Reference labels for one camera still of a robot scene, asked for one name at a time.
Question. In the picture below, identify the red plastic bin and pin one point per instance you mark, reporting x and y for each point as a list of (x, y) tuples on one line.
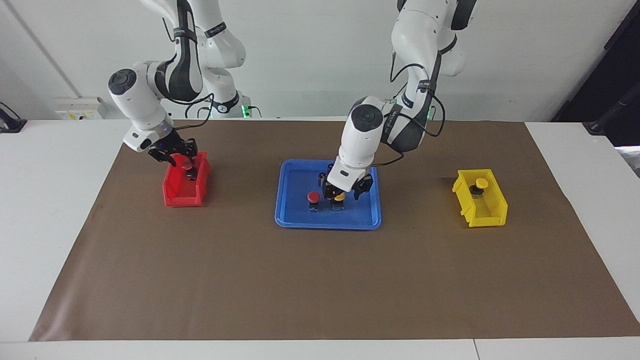
[(182, 201)]

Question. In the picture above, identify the black curtain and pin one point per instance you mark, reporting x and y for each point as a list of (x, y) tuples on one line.
[(615, 60)]

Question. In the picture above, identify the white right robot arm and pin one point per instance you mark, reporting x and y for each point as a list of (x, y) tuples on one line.
[(140, 100)]

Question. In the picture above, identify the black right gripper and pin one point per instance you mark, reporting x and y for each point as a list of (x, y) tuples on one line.
[(170, 149)]

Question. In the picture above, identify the green lit base connector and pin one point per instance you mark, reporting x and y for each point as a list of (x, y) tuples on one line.
[(248, 111)]

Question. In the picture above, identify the black clamp mount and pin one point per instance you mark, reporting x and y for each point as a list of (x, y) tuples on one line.
[(10, 124)]

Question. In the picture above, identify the yellow push button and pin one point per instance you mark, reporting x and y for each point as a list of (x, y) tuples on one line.
[(340, 198), (481, 183)]

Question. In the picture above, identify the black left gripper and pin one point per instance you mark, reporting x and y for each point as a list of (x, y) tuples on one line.
[(345, 194)]

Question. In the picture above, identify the red push button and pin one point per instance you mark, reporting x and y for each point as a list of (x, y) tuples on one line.
[(188, 165), (313, 197)]

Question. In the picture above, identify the blue plastic tray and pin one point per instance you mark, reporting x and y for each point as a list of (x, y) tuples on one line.
[(295, 215)]

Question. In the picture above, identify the brown paper table mat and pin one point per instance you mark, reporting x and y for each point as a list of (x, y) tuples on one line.
[(300, 280)]

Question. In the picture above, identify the grey device corner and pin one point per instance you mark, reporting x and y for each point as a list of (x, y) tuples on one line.
[(632, 157)]

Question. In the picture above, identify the black tripod leg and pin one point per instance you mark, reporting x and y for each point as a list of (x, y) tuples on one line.
[(607, 117)]

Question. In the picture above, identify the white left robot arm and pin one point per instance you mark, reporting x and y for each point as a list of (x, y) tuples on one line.
[(365, 140)]

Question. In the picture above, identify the yellow plastic bin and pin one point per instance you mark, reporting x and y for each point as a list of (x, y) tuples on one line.
[(492, 220)]

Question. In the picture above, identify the white wall power strip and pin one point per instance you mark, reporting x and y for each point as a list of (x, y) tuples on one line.
[(80, 109)]

